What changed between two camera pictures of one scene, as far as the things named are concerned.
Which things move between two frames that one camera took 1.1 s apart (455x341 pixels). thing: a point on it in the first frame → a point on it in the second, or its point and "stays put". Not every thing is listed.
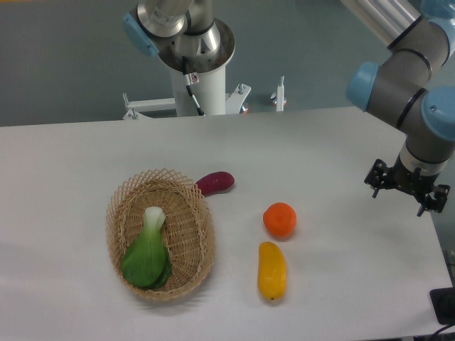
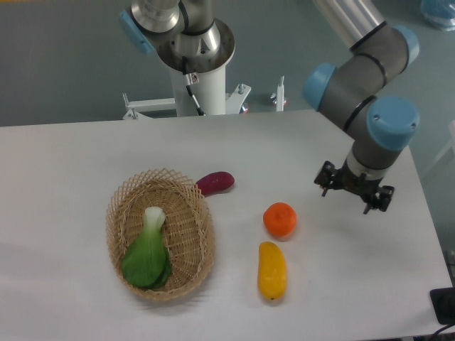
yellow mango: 271,271 stays put
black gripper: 421,186 → 365,187
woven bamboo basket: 189,227 stays put
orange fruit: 280,219 stays put
